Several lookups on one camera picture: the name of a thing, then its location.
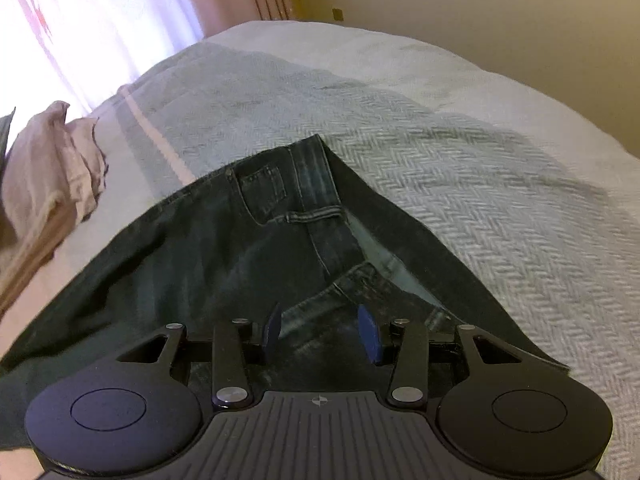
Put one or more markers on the dark denim pants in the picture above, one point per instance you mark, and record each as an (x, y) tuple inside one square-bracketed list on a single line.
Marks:
[(200, 260)]

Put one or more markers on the grey herringbone bedspread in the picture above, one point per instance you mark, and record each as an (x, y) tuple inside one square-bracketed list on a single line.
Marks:
[(450, 200)]

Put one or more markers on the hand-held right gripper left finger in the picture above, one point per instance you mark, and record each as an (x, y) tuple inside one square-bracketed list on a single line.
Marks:
[(273, 335)]

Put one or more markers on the wall socket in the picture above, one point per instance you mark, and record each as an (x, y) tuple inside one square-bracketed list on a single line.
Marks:
[(338, 12)]

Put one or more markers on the sheer white curtain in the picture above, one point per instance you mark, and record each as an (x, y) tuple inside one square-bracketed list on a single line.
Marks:
[(100, 20)]

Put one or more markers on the pale pink blanket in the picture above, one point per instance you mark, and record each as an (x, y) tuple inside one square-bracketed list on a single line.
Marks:
[(75, 240)]

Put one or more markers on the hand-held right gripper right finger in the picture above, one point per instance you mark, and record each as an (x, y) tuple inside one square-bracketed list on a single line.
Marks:
[(369, 335)]

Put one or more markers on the green pillow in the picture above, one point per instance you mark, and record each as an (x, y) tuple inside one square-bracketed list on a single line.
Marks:
[(5, 132)]

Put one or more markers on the beige grey pillow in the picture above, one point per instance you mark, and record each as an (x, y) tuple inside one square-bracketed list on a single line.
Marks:
[(40, 180)]

